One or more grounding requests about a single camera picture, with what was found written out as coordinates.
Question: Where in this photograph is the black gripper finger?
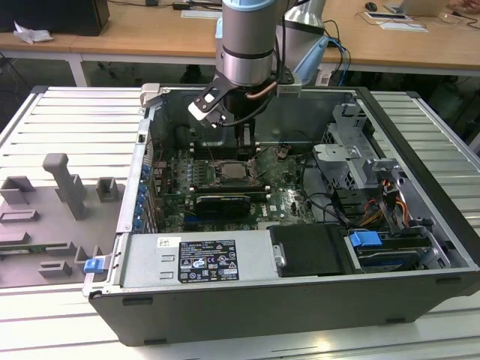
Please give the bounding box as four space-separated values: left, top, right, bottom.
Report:
234 121 245 158
249 118 260 155

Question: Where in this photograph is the silver square CPU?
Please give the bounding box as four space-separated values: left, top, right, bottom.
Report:
219 163 245 179

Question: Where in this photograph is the black RAM slot bank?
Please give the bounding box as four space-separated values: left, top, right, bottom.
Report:
190 183 272 196
193 143 260 159

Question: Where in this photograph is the CPU socket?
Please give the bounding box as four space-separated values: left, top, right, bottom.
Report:
210 157 263 188

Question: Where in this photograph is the black round component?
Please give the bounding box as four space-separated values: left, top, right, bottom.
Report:
174 125 193 146

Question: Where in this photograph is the black graphics card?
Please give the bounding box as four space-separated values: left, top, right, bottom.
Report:
193 193 251 219

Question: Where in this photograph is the green motherboard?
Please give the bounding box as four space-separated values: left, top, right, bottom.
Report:
149 144 314 232

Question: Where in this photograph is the pale blue teach pendant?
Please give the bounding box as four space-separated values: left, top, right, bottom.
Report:
292 35 330 86

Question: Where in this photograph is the metal drive cage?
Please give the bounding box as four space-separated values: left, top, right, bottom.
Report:
311 103 377 196

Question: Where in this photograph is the long wooden desk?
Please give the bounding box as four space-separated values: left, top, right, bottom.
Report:
0 0 480 89

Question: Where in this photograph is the silver metal hinge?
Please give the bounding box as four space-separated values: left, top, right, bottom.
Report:
272 243 287 268

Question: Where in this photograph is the black plastic shroud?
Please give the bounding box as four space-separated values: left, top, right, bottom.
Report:
268 223 353 279

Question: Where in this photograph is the silver power supply unit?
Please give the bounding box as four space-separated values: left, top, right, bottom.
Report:
118 230 281 290

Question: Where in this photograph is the black open PC case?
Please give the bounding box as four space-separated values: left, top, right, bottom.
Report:
81 82 480 348

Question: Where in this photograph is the hard disk drive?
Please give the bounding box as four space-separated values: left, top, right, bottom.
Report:
354 239 432 272

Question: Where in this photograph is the white paper sheet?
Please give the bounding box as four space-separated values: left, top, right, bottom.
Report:
378 20 429 34

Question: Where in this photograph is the black box on desk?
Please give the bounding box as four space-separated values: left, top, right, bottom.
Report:
0 0 111 38

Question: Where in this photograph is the grey parts rack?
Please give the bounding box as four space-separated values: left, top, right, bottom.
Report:
0 152 128 290

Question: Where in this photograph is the silver laptop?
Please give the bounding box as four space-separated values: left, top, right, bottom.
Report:
384 0 450 18

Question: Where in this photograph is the crumpled white paper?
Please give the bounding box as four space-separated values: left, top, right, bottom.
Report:
13 20 54 45

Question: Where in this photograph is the clear plastic piece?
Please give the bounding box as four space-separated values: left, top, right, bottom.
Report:
434 10 465 26

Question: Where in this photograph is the copper coloured hose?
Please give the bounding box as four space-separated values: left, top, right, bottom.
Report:
244 82 279 103

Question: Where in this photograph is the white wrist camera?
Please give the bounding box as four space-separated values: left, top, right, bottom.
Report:
187 84 227 129

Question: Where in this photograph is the grey case latch handle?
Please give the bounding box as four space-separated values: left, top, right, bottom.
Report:
138 82 164 109

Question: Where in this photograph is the black internal cable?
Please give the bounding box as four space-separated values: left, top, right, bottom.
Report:
301 153 352 230

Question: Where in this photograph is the blue cable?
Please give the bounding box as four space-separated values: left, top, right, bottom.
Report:
329 35 353 89

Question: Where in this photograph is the black desk cable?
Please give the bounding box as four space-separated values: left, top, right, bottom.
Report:
322 18 352 72

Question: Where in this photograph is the orange yellow wire bundle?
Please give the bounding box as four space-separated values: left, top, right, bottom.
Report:
359 179 410 227

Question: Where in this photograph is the blue disk carrier handle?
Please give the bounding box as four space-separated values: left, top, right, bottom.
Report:
347 230 383 248

